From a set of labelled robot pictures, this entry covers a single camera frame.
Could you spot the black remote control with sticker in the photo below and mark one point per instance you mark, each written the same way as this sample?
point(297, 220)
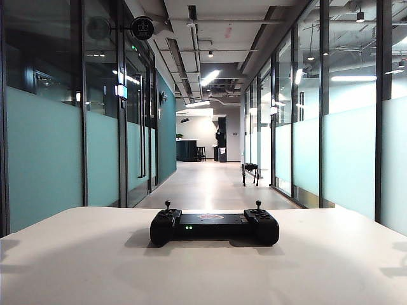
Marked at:
point(216, 226)

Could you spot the black quadruped robot dog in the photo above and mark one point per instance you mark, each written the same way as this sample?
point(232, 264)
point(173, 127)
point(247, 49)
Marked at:
point(249, 167)

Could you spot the dark bar stool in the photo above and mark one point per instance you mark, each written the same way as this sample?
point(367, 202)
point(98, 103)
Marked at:
point(201, 152)

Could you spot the dark green counter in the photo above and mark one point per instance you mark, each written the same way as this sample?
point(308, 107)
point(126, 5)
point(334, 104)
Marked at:
point(186, 151)

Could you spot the tall black cabinet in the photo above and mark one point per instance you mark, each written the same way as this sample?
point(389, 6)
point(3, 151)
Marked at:
point(222, 139)

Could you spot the long linear ceiling light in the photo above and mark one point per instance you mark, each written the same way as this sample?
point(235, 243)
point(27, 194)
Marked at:
point(210, 77)

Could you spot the round black hanging sign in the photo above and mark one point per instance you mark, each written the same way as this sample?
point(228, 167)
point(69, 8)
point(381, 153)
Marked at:
point(142, 28)

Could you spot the round grey hanging sign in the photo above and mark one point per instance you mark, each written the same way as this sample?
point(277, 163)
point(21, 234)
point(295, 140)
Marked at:
point(98, 28)

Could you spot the black pendant lamp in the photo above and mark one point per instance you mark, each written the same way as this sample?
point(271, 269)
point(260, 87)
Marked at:
point(360, 16)

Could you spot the black wall-mounted fixture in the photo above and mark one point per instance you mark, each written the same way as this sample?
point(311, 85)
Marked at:
point(162, 97)

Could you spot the lit wall display panel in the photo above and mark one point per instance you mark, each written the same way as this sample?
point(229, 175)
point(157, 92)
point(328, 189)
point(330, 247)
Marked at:
point(122, 91)

